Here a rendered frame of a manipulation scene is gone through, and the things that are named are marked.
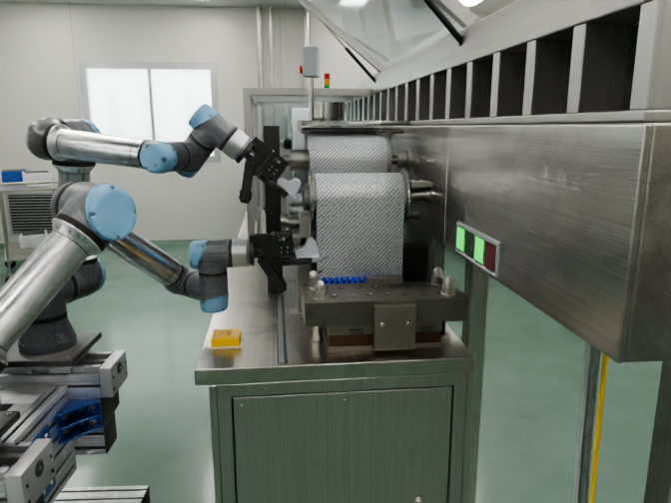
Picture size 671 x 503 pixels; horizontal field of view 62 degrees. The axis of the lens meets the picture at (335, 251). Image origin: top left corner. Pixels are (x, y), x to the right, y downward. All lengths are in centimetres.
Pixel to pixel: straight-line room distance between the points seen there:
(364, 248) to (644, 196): 89
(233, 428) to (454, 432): 54
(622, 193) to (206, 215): 658
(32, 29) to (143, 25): 122
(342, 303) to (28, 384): 95
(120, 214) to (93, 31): 619
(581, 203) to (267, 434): 89
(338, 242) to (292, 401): 44
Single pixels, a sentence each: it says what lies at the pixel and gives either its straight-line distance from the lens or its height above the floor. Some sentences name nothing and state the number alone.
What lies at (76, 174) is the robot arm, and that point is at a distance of 177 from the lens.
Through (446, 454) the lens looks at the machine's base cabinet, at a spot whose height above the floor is 64.
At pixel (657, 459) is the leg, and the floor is 92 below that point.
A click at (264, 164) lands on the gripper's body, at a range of 149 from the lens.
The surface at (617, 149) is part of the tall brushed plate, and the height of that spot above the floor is 141.
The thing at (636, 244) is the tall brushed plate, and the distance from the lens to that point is 77.
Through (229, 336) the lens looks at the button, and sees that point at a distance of 143.
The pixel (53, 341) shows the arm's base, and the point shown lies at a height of 85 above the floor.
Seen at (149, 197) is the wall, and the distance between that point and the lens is 723.
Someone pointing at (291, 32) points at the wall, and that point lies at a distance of 711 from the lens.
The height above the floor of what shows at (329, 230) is 117.
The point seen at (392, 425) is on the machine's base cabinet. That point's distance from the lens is 142.
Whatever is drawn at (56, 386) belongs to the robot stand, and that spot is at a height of 72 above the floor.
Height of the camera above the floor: 144
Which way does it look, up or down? 13 degrees down
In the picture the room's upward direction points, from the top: straight up
